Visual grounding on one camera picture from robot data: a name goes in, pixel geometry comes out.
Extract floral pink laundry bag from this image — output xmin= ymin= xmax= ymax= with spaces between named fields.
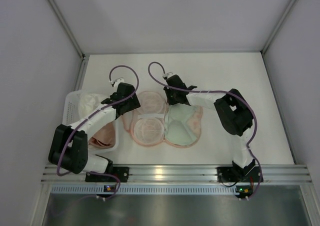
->
xmin=122 ymin=91 xmax=197 ymax=148

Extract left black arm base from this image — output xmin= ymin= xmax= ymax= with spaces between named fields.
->
xmin=85 ymin=166 xmax=130 ymax=183

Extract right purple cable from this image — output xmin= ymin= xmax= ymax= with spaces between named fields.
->
xmin=148 ymin=62 xmax=262 ymax=199

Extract purple cable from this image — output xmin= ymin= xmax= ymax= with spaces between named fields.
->
xmin=148 ymin=62 xmax=262 ymax=199
xmin=56 ymin=65 xmax=140 ymax=201

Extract aluminium mounting rail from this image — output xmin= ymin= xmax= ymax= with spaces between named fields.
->
xmin=41 ymin=164 xmax=312 ymax=185

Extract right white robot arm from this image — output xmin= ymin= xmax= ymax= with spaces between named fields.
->
xmin=163 ymin=74 xmax=256 ymax=176

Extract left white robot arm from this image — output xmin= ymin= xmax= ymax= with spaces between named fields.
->
xmin=48 ymin=82 xmax=140 ymax=176

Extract mint green bra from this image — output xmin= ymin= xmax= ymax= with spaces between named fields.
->
xmin=164 ymin=104 xmax=203 ymax=148

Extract white and pink garments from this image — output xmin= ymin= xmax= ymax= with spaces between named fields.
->
xmin=78 ymin=92 xmax=116 ymax=149

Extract white slotted cable duct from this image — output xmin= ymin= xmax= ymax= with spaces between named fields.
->
xmin=51 ymin=184 xmax=250 ymax=195

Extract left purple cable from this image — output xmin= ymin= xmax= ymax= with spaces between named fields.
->
xmin=56 ymin=65 xmax=140 ymax=201

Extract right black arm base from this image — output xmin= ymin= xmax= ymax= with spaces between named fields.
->
xmin=217 ymin=160 xmax=264 ymax=183

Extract white plastic basket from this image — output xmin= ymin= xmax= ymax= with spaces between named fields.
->
xmin=62 ymin=90 xmax=120 ymax=154

